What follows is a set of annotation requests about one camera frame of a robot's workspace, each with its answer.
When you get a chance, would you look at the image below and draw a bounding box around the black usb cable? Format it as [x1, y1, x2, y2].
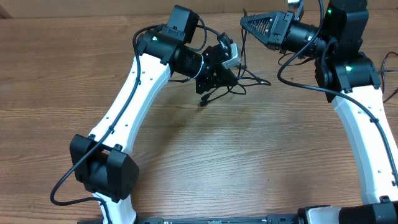
[377, 51, 398, 104]

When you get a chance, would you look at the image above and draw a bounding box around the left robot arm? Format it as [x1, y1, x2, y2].
[70, 6, 241, 223]

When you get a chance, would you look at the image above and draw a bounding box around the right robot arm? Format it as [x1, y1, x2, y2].
[240, 0, 397, 223]

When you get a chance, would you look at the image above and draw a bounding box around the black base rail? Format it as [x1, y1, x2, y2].
[77, 213, 343, 224]

